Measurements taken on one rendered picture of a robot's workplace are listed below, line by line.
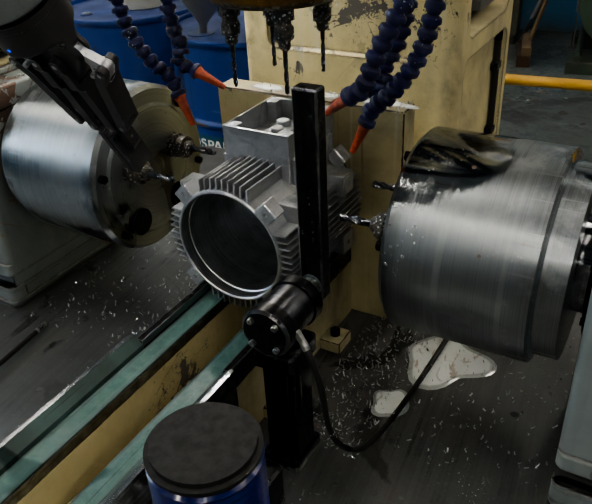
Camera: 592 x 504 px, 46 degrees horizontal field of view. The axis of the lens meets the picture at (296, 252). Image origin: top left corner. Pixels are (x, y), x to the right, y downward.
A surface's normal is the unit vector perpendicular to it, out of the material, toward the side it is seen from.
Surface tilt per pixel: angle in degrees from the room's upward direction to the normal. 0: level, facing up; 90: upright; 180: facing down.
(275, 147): 90
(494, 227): 51
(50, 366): 0
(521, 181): 28
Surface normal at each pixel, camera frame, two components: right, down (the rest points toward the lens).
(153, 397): 0.87, 0.22
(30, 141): -0.44, -0.04
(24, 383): -0.05, -0.85
